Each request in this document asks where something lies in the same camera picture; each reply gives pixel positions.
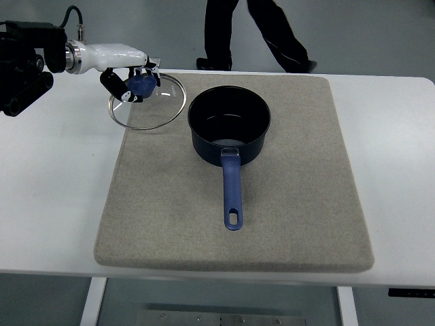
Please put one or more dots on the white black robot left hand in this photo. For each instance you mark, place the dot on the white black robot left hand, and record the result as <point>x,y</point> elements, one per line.
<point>124,71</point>

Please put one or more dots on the glass pot lid blue knob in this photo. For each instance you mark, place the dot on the glass pot lid blue knob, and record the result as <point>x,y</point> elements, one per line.
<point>159,109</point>

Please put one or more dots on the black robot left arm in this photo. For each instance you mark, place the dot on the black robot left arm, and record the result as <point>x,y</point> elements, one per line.
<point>31,53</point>

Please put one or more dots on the small grey floor plate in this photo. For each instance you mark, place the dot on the small grey floor plate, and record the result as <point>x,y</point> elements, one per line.
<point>153,62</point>

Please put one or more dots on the dark blue saucepan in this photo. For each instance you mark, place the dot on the dark blue saucepan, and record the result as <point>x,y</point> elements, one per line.
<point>228,126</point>

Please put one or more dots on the person in black trousers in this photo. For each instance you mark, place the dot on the person in black trousers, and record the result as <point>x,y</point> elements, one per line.
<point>273,25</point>

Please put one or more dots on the beige felt mat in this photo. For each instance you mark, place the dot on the beige felt mat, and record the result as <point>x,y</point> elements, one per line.
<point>293,208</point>

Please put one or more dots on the white left table leg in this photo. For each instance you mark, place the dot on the white left table leg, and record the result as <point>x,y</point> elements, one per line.
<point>94,298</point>

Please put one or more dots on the white table leg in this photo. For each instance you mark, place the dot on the white table leg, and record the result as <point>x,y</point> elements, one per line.
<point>94,298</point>
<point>347,306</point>

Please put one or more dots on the white right table leg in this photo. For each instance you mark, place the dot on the white right table leg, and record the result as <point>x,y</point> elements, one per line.
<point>347,306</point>

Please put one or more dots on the black table control panel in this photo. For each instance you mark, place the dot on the black table control panel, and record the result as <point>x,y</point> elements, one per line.
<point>411,293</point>

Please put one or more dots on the grey metal base plate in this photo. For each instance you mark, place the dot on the grey metal base plate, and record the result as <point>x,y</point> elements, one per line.
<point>167,317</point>

